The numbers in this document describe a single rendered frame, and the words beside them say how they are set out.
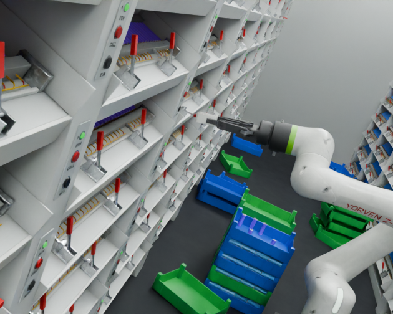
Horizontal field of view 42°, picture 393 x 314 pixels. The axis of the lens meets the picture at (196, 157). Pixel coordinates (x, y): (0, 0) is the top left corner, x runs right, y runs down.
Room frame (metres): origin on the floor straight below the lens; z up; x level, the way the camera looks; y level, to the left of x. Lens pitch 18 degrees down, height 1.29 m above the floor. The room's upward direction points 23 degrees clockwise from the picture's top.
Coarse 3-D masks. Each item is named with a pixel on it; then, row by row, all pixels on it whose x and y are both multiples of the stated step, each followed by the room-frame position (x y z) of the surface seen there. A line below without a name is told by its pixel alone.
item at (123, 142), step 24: (120, 120) 1.13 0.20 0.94; (144, 120) 1.14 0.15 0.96; (168, 120) 1.32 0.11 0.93; (96, 144) 1.00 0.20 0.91; (120, 144) 1.08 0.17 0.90; (144, 144) 1.14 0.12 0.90; (96, 168) 0.87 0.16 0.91; (120, 168) 0.99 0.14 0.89; (72, 192) 0.72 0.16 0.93; (96, 192) 0.91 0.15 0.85
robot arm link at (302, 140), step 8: (296, 128) 1.53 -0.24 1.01; (304, 128) 1.53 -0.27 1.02; (312, 128) 1.54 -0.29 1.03; (320, 128) 1.54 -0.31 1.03; (296, 136) 1.51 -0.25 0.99; (304, 136) 1.51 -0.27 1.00; (312, 136) 1.50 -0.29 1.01; (320, 136) 1.50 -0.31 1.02; (328, 136) 1.51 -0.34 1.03; (288, 144) 1.50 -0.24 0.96; (296, 144) 1.50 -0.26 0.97; (304, 144) 1.49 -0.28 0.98; (312, 144) 1.48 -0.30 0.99; (320, 144) 1.48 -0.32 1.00; (328, 144) 1.50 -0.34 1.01; (288, 152) 1.51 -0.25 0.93; (296, 152) 1.50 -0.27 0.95; (304, 152) 1.47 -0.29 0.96; (312, 152) 1.46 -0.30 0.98; (320, 152) 1.46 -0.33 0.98; (328, 152) 1.48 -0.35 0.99; (328, 160) 1.47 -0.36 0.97
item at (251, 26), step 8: (264, 0) 2.72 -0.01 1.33; (248, 24) 2.72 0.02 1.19; (256, 24) 2.72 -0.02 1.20; (248, 32) 2.72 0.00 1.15; (248, 48) 2.75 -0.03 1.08; (240, 56) 2.72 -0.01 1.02; (232, 64) 2.72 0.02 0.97; (240, 64) 2.72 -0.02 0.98; (224, 96) 2.72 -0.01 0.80; (224, 104) 2.74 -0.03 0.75; (208, 128) 2.72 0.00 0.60; (200, 152) 2.72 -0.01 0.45; (192, 176) 2.72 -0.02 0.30; (184, 192) 2.72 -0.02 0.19; (176, 216) 2.75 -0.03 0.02
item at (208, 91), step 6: (198, 78) 2.03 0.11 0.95; (204, 78) 2.02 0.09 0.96; (198, 84) 2.01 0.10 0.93; (204, 84) 2.02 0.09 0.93; (210, 84) 2.02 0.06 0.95; (192, 90) 1.94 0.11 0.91; (198, 90) 2.01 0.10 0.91; (204, 90) 2.02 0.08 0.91; (210, 90) 2.02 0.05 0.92; (216, 90) 2.02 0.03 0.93; (186, 96) 1.81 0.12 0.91; (204, 96) 2.01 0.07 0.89; (210, 96) 2.02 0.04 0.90; (186, 102) 1.74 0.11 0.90; (192, 102) 1.80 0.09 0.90; (204, 102) 1.93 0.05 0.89; (192, 108) 1.74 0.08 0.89; (198, 108) 1.80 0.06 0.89; (180, 114) 1.42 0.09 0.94; (180, 120) 1.54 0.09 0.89; (186, 120) 1.68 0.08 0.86; (174, 126) 1.42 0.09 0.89
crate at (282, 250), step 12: (240, 216) 2.31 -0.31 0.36; (240, 228) 2.25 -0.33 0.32; (240, 240) 2.11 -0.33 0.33; (252, 240) 2.11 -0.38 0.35; (264, 240) 2.23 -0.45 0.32; (276, 240) 2.29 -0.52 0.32; (288, 240) 2.27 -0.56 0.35; (264, 252) 2.10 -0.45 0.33; (276, 252) 2.10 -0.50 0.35; (288, 252) 2.10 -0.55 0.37
